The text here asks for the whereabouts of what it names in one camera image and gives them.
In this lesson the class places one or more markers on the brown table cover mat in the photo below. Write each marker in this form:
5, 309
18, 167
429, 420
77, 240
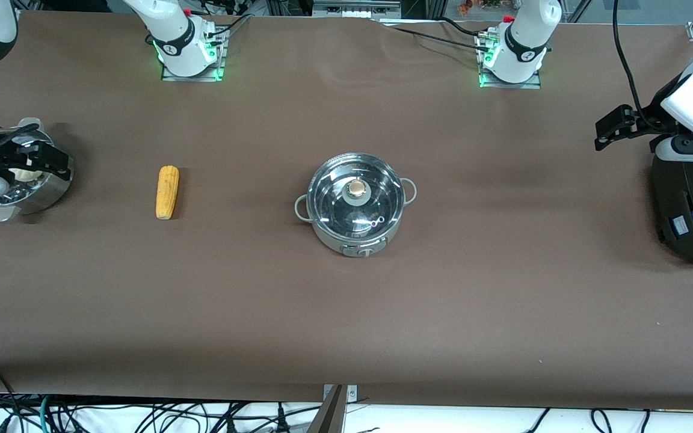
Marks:
346, 313

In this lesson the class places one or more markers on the glass pot lid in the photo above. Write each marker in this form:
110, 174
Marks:
357, 189

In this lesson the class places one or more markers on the yellow corn cob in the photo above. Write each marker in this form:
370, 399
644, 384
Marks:
167, 192

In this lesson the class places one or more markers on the steel steamer pot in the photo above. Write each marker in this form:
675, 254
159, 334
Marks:
46, 195

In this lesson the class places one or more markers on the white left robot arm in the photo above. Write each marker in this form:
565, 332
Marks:
524, 42

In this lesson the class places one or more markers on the metal table edge bracket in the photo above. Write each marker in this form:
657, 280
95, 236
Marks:
351, 392

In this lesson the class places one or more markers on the white steamed bun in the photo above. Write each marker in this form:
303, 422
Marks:
29, 176

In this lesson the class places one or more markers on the black rice cooker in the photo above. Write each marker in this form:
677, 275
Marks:
692, 210

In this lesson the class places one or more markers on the grey beam under table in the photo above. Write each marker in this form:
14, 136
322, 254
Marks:
327, 418

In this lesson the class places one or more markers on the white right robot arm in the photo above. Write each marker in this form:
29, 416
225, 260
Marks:
184, 42

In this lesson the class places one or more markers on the grey equipment box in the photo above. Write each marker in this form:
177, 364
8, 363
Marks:
355, 7

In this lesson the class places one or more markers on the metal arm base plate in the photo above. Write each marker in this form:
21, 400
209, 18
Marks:
220, 69
536, 84

